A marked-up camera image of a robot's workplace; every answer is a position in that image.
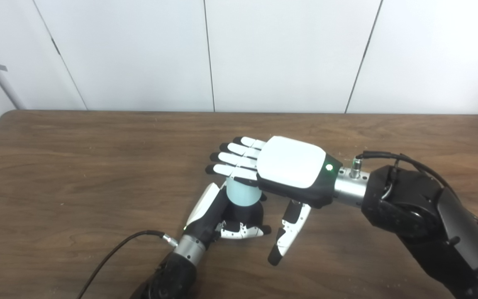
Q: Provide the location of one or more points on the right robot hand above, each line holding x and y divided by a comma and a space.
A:
293, 168

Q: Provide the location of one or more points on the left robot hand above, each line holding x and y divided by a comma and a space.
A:
206, 216

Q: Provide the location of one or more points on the black nozzle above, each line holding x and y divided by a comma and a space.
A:
243, 214

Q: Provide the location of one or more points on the light blue cylinder cup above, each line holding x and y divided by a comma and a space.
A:
243, 193

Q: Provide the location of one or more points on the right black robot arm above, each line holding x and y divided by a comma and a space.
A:
421, 224

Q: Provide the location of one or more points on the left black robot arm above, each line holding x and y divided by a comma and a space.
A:
170, 272

